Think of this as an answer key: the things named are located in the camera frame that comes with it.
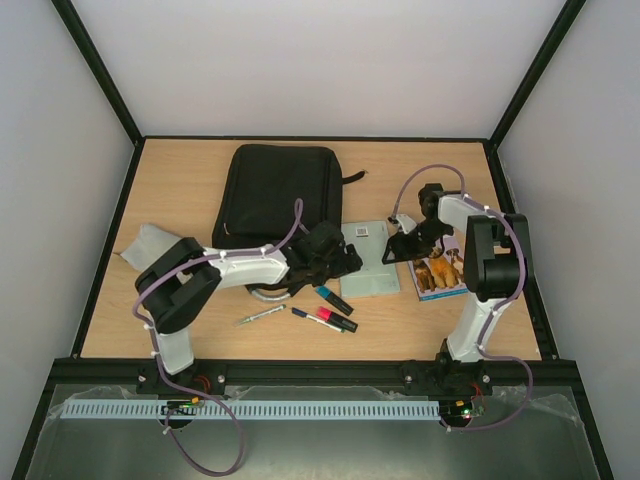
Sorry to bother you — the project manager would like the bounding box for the silver green tip pen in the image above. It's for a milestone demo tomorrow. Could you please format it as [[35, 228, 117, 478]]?
[[234, 304, 286, 327]]

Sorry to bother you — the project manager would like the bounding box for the dog picture book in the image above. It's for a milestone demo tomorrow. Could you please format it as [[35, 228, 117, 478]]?
[[408, 235, 468, 302]]

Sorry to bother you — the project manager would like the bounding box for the grey hardcover book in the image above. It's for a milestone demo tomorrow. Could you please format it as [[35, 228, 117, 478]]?
[[340, 221, 400, 299]]

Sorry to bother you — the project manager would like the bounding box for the black backpack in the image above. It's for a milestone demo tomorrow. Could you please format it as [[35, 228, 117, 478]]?
[[211, 144, 366, 249]]

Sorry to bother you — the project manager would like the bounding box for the grey crumpled cloth pouch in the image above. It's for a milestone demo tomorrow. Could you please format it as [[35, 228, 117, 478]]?
[[119, 224, 180, 272]]

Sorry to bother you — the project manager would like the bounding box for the blue cap highlighter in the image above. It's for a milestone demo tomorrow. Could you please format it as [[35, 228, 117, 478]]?
[[315, 286, 354, 316]]

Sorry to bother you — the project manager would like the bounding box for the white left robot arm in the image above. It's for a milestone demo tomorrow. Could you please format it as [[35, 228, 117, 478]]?
[[133, 222, 363, 375]]

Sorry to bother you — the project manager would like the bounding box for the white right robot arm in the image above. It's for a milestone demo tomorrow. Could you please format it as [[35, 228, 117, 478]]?
[[382, 183, 534, 392]]

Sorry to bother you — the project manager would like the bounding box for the blue cap whiteboard marker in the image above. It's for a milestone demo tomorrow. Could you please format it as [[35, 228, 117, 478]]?
[[291, 307, 345, 333]]

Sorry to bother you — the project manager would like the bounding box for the pink cap highlighter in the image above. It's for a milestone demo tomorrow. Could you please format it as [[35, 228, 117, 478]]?
[[316, 307, 358, 333]]

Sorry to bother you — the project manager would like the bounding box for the black aluminium mounting rail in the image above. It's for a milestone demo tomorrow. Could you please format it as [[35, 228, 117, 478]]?
[[47, 357, 581, 401]]

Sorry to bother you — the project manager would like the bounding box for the light blue slotted cable duct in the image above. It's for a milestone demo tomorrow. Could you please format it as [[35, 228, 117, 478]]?
[[60, 399, 441, 421]]

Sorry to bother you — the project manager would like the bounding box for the black cage frame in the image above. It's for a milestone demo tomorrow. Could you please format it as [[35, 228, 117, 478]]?
[[13, 1, 613, 479]]

